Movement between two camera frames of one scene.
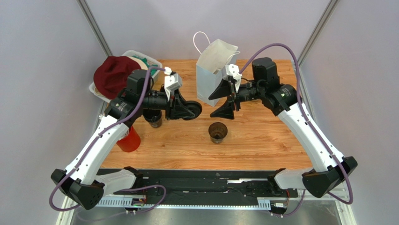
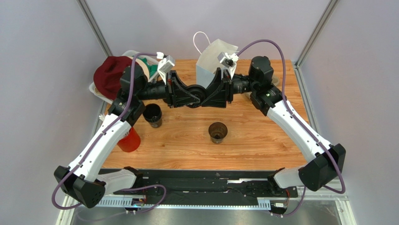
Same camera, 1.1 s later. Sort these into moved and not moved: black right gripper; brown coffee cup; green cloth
Moved: black right gripper
Not moved: green cloth; brown coffee cup
